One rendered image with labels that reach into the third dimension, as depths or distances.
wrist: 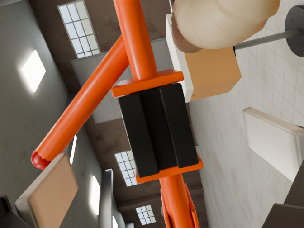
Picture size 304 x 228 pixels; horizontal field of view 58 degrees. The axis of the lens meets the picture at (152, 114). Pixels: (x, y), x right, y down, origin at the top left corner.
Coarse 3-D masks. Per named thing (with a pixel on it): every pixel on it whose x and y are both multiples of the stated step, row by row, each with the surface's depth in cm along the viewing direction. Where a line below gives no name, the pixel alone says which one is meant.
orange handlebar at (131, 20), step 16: (128, 0) 21; (128, 16) 22; (128, 32) 22; (144, 32) 22; (128, 48) 22; (144, 48) 22; (144, 64) 22; (176, 176) 24; (176, 192) 25; (176, 208) 25; (192, 208) 26; (176, 224) 25; (192, 224) 26
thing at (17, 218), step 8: (0, 200) 13; (8, 200) 13; (0, 208) 13; (8, 208) 13; (0, 216) 12; (8, 216) 12; (16, 216) 12; (0, 224) 12; (8, 224) 12; (16, 224) 11; (24, 224) 11
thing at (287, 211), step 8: (296, 176) 10; (296, 184) 9; (296, 192) 9; (288, 200) 9; (296, 200) 8; (272, 208) 8; (280, 208) 7; (288, 208) 7; (296, 208) 7; (272, 216) 7; (280, 216) 7; (288, 216) 7; (296, 216) 7; (264, 224) 7; (272, 224) 7; (280, 224) 7; (288, 224) 7; (296, 224) 7
